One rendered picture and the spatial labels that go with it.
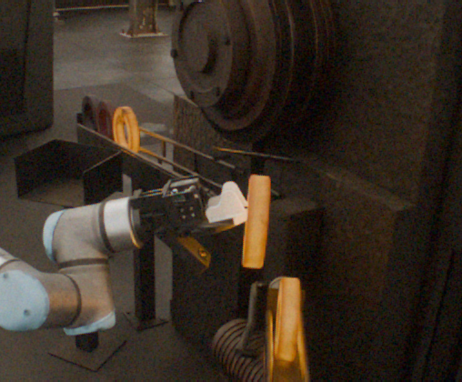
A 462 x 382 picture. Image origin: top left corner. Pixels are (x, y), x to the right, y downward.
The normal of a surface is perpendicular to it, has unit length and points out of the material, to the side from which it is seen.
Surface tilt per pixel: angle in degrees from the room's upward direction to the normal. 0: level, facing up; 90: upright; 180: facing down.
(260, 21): 66
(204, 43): 90
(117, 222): 59
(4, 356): 0
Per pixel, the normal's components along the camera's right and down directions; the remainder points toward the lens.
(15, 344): 0.04, -0.92
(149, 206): -0.07, 0.40
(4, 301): -0.38, -0.11
